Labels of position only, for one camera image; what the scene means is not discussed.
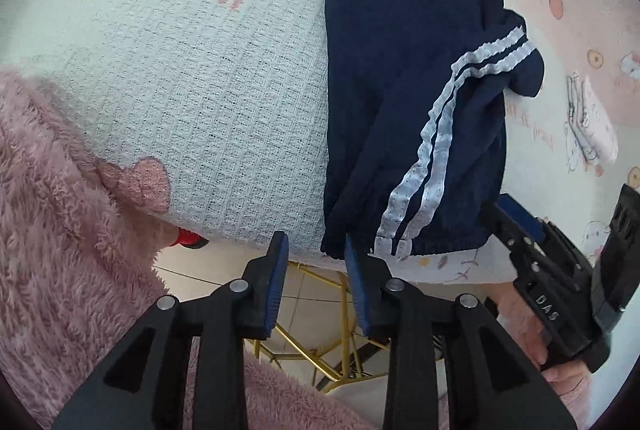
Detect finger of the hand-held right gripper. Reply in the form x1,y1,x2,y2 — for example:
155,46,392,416
497,194,548,243
481,202,536,261

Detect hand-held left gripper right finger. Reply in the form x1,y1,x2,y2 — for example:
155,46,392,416
345,234,576,430

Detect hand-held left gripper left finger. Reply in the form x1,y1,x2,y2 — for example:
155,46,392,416
52,231,290,430

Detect navy shorts with white stripes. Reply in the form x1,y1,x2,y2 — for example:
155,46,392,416
320,0,546,261

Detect person's right forearm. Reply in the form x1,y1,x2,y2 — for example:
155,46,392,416
557,380,608,430

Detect folded pink printed clothes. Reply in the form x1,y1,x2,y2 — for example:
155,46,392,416
565,74,620,167

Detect person's right hand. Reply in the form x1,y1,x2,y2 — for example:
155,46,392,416
492,285,588,393

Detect red round object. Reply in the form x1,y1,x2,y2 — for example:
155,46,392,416
170,230,208,251

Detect pink cartoon printed blanket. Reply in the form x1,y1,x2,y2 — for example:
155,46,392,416
0,0,640,291

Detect person's pink fluffy clothing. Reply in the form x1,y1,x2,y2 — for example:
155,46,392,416
0,64,381,430

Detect gold wire frame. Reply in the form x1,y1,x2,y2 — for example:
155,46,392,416
252,260,396,394

